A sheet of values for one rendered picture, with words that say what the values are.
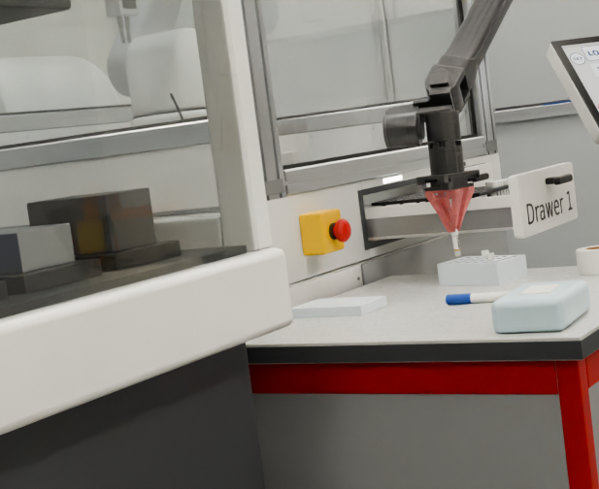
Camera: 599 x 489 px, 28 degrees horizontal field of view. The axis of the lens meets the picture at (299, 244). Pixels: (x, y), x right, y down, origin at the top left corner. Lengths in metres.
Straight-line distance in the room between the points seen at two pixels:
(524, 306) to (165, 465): 0.49
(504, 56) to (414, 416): 2.55
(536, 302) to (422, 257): 0.95
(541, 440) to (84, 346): 0.62
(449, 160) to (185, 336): 0.78
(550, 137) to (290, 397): 2.43
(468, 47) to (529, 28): 1.89
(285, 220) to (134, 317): 0.76
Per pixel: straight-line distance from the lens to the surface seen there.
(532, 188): 2.20
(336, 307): 1.88
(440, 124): 2.05
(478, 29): 2.19
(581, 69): 3.13
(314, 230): 2.07
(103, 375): 1.29
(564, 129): 4.02
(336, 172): 2.21
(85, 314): 1.27
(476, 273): 2.04
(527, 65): 4.05
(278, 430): 1.76
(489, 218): 2.18
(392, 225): 2.26
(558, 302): 1.55
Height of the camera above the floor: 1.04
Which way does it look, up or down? 5 degrees down
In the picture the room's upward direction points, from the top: 7 degrees counter-clockwise
